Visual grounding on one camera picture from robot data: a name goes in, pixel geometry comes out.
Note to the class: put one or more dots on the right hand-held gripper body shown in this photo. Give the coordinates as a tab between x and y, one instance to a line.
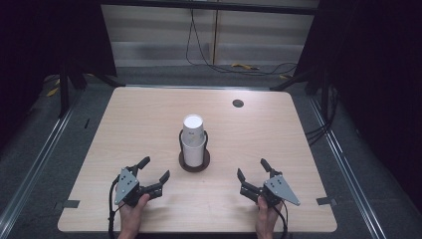
277	187

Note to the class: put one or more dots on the metal floor rail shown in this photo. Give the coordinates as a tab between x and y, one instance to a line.
40	156
345	166

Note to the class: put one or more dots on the grey tape strip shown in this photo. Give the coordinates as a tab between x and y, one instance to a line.
326	200
71	203

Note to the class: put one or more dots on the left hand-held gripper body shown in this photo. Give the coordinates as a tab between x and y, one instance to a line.
127	186

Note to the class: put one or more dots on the dark overhead beam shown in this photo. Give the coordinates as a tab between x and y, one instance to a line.
212	6

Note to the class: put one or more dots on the person's left hand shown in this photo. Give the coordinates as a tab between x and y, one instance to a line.
131	219

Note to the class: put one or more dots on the black metal stand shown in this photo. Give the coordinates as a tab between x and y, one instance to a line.
63	96
323	89

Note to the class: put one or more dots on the dark curtain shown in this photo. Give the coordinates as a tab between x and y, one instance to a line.
40	43
371	83

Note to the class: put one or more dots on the person's right hand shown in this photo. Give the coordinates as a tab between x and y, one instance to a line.
265	219

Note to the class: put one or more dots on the dark round table grommet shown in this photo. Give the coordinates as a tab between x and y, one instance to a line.
238	103

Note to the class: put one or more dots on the stack of floral cups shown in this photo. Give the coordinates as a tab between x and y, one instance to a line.
193	139

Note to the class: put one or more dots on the yellow floor tape piece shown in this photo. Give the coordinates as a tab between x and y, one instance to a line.
52	92
284	77
245	66

